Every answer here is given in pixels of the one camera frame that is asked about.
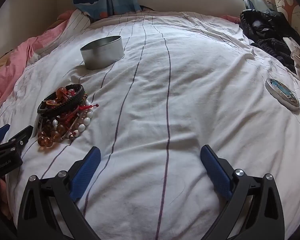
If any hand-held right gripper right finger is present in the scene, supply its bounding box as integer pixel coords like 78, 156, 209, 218
200, 144, 285, 240

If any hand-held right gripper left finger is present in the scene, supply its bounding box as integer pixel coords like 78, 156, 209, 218
17, 146, 102, 240

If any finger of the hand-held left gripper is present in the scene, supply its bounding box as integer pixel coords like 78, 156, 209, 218
0, 126, 34, 159
0, 124, 11, 144

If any black shiny jacket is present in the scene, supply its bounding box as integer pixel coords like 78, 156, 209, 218
239, 9, 294, 47

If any white striped duvet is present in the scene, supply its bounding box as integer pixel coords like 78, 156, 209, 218
0, 11, 300, 240

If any round metal tin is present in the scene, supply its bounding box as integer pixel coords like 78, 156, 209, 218
80, 35, 125, 70

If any round tin lid blue print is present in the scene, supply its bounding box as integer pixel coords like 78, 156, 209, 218
265, 78, 300, 112

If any pink blanket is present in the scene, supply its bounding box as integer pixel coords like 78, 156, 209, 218
0, 10, 77, 115

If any pile of mixed bracelets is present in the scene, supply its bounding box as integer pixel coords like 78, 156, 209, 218
37, 84, 100, 153

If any dark knitted cloth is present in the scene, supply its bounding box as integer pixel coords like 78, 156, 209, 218
250, 38, 300, 74

